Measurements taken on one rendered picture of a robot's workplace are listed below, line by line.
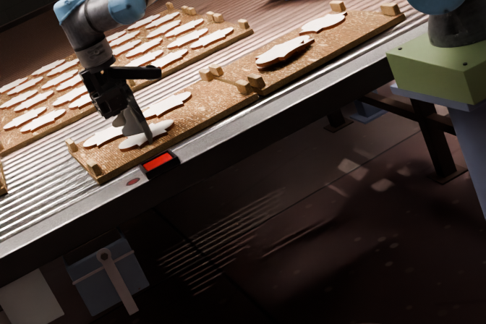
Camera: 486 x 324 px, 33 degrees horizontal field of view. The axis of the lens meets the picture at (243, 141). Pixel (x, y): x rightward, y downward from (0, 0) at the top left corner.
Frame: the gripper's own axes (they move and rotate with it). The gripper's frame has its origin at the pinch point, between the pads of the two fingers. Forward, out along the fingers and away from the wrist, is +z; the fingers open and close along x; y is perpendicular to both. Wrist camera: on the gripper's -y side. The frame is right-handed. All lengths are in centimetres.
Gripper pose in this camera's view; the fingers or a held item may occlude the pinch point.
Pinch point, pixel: (146, 134)
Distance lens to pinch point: 191.5
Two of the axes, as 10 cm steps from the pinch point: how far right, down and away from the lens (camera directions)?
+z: 3.9, 8.5, 3.6
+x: 3.7, 2.1, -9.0
